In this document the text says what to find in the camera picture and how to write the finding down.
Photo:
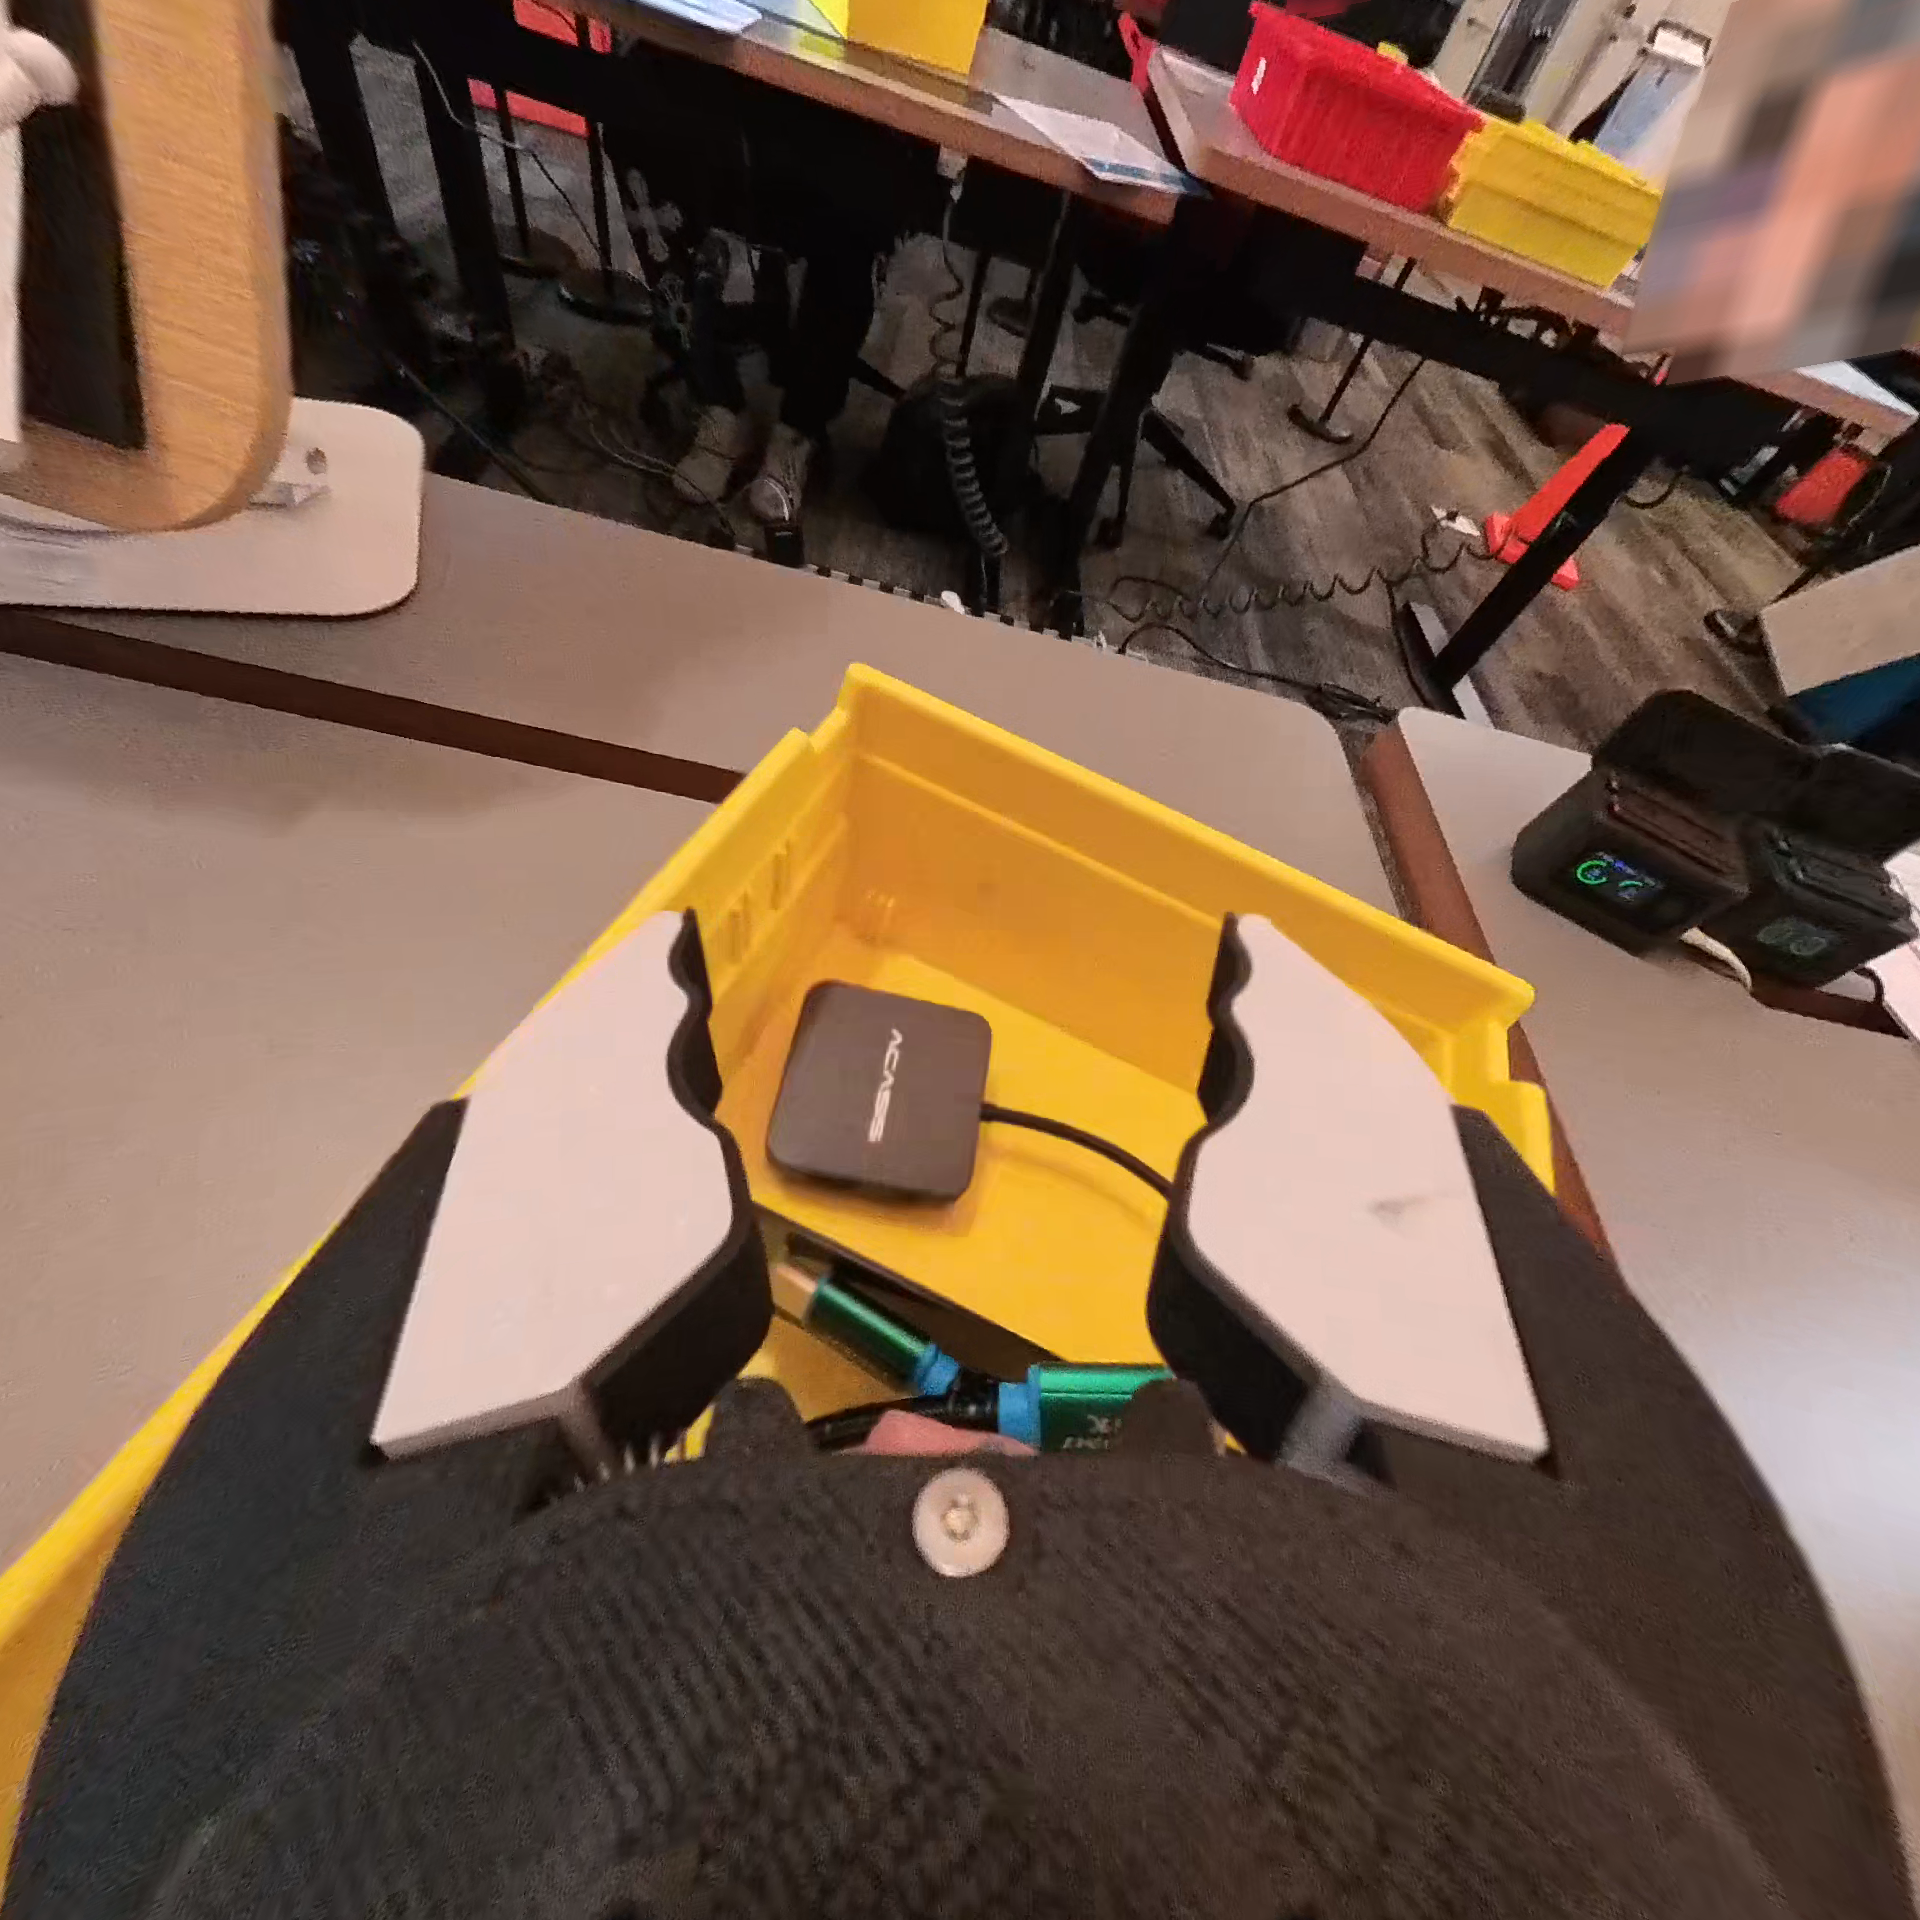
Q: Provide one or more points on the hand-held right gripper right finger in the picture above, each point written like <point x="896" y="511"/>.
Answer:
<point x="1349" y="1200"/>

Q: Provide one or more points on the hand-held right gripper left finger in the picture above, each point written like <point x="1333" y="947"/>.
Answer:
<point x="570" y="1200"/>

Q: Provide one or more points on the black hub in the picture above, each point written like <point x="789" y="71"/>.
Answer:
<point x="877" y="1090"/>

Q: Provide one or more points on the large yellow plastic bin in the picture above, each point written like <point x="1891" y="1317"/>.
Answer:
<point x="1050" y="932"/>

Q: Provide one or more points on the black bin divider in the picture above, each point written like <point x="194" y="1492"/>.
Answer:
<point x="961" y="1317"/>

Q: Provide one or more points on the black charging case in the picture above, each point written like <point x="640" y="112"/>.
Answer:
<point x="1621" y="840"/>
<point x="1821" y="916"/>

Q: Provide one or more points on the grey box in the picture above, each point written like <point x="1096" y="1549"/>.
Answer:
<point x="1844" y="630"/>

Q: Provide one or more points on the brown top table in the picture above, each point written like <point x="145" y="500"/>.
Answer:
<point x="1349" y="224"/>
<point x="931" y="112"/>

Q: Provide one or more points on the wooden rimmed stand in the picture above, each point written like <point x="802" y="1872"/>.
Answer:
<point x="211" y="224"/>

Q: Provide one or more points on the printed paper sheet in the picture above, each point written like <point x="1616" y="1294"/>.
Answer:
<point x="1096" y="142"/>

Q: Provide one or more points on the red plastic bin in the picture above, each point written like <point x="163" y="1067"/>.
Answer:
<point x="1349" y="106"/>

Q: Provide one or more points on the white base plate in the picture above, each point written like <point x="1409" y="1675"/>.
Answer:
<point x="299" y="556"/>

